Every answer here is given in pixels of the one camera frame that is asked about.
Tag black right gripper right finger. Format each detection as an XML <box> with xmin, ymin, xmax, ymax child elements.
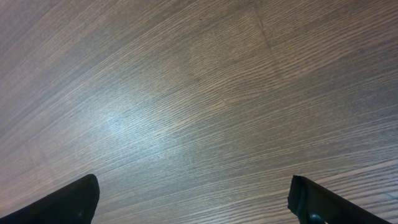
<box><xmin>287</xmin><ymin>175</ymin><xmax>390</xmax><ymax>224</ymax></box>

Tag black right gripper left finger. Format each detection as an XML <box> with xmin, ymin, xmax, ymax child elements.
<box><xmin>1</xmin><ymin>174</ymin><xmax>100</xmax><ymax>224</ymax></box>

